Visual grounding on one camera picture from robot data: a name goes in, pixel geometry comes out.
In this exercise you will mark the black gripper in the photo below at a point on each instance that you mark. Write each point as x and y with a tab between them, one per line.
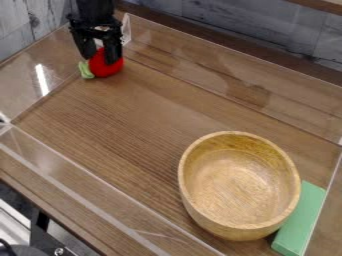
85	30

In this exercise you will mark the red felt fruit green leaf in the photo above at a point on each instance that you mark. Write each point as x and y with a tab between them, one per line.
95	68

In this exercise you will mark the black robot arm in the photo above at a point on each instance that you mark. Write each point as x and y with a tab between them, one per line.
95	10

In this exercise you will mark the wooden bowl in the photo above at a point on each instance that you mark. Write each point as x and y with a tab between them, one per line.
239	185

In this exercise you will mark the black metal table leg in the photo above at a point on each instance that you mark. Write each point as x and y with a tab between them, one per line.
52	239

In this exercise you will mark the green rectangular block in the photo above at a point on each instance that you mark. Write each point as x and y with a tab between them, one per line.
291	238

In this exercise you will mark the clear acrylic corner bracket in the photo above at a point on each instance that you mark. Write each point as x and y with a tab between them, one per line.
125	29

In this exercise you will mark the clear acrylic front wall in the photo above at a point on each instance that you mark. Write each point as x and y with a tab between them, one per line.
107	175

